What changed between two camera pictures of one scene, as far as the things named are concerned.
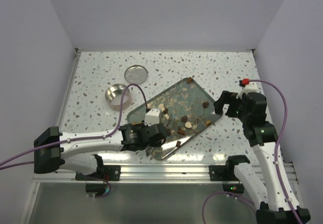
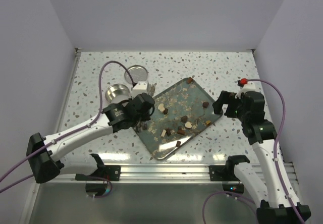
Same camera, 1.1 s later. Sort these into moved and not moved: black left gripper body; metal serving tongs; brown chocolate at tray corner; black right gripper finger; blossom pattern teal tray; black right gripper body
Moved: black left gripper body; metal serving tongs
Not moved: black right gripper finger; brown chocolate at tray corner; black right gripper body; blossom pattern teal tray
